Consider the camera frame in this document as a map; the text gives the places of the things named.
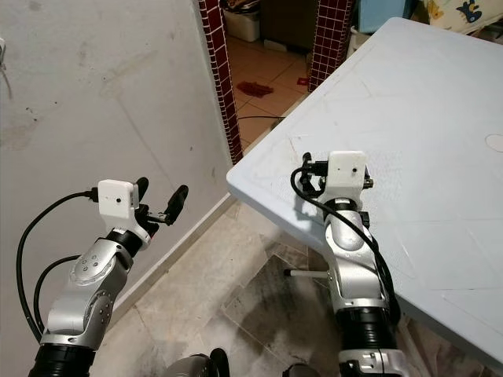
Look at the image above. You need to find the red floor cloth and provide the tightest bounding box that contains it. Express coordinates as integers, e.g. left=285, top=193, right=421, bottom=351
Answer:
left=236, top=80, right=276, bottom=99

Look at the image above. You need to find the pale blue plastic table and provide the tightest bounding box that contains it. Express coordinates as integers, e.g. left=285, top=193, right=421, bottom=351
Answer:
left=226, top=17, right=503, bottom=372

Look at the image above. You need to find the white plastic stool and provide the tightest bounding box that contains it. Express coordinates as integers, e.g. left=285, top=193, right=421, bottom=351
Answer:
left=348, top=26, right=372, bottom=57

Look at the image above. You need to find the grey left robot leg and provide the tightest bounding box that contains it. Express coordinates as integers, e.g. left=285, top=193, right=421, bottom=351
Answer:
left=163, top=348, right=230, bottom=377

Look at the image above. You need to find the dark wooden cabinet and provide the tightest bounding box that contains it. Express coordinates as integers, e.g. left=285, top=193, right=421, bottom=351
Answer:
left=258, top=0, right=319, bottom=53

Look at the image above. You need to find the white plastic bucket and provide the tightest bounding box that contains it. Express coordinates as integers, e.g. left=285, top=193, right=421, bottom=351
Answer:
left=223, top=4, right=263, bottom=43

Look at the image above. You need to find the blue plastic box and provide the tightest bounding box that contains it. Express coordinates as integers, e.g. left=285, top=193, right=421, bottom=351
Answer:
left=356, top=0, right=413, bottom=35

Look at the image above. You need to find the cartoon print cloth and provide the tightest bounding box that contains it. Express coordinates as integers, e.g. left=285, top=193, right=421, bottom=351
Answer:
left=415, top=0, right=503, bottom=38

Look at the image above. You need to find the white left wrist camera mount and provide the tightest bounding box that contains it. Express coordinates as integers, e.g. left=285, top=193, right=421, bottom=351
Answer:
left=97, top=179, right=142, bottom=233

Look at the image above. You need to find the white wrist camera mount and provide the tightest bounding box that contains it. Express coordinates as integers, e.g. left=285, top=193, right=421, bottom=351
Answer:
left=97, top=179, right=142, bottom=233
left=326, top=151, right=373, bottom=197

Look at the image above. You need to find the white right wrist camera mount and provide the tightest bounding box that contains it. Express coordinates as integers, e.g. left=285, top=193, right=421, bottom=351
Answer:
left=326, top=151, right=373, bottom=197

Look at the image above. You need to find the red tiled wall pillar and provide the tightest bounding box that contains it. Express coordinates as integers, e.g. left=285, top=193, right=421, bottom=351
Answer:
left=198, top=0, right=244, bottom=166
left=308, top=0, right=356, bottom=93

